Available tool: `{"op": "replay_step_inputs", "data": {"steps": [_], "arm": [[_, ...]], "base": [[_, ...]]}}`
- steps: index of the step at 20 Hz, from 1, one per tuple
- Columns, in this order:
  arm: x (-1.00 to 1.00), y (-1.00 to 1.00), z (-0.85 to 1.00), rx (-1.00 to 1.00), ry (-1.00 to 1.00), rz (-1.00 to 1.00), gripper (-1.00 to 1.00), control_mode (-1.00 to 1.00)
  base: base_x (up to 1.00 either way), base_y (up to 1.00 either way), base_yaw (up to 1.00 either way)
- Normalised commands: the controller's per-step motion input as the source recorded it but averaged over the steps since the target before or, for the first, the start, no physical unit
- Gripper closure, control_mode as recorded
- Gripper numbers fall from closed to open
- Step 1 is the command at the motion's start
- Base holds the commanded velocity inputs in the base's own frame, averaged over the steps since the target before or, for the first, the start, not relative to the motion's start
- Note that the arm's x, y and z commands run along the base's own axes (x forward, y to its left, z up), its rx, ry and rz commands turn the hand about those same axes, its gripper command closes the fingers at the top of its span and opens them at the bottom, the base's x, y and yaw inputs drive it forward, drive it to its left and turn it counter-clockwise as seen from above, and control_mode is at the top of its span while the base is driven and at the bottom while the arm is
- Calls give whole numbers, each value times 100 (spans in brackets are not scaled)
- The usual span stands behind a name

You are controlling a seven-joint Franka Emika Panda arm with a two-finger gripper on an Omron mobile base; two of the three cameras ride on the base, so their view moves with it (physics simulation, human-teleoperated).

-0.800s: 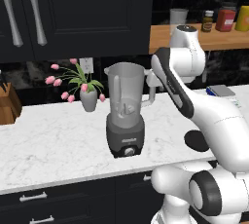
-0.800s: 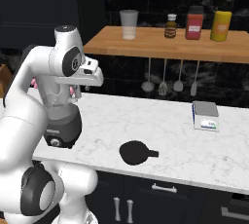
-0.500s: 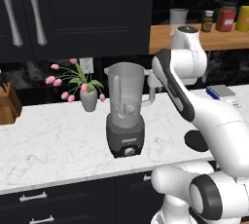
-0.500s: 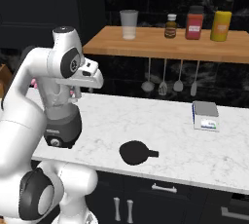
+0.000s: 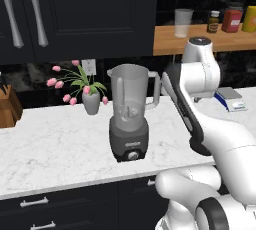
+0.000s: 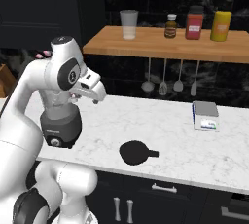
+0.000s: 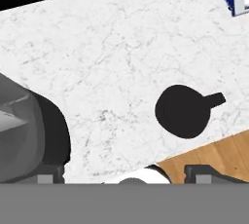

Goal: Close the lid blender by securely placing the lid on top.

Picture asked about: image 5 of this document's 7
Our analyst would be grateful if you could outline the grey blender with clear jug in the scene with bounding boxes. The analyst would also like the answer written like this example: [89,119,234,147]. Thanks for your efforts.
[106,63,162,164]

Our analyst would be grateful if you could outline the pink tulips in grey vase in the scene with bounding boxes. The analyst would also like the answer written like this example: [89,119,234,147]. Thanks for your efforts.
[45,59,110,116]

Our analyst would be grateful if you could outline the dark cupboard door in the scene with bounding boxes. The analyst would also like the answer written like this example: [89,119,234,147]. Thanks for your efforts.
[16,0,160,64]
[0,0,36,66]

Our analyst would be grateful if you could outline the clear plastic cup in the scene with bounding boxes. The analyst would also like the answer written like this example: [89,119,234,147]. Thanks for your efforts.
[174,8,195,39]

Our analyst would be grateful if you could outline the dark drawer front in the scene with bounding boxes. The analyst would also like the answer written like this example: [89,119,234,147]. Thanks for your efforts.
[118,174,169,230]
[0,183,120,216]
[0,207,120,230]

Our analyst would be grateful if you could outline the grey and white flat scale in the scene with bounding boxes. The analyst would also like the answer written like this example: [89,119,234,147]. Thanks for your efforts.
[213,86,250,113]

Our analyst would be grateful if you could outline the brown bottle with pale cap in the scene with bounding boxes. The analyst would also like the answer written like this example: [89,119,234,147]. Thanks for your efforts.
[206,10,221,35]

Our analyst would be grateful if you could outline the wooden knife block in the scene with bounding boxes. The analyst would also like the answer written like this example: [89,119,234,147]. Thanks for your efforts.
[0,73,24,129]

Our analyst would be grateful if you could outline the red jar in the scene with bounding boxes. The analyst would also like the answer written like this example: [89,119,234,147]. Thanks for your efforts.
[221,6,244,34]

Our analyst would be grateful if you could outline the yellow canister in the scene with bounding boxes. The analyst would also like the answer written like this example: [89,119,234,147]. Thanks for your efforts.
[241,5,256,34]

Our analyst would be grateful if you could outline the white wall socket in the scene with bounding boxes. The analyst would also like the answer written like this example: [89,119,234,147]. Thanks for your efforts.
[81,58,98,76]

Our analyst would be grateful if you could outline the wooden wall shelf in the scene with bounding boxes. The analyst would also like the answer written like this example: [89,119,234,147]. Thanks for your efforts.
[152,23,256,57]

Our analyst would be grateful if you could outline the silver cupboard handle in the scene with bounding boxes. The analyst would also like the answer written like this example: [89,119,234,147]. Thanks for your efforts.
[0,0,25,49]
[25,0,50,48]

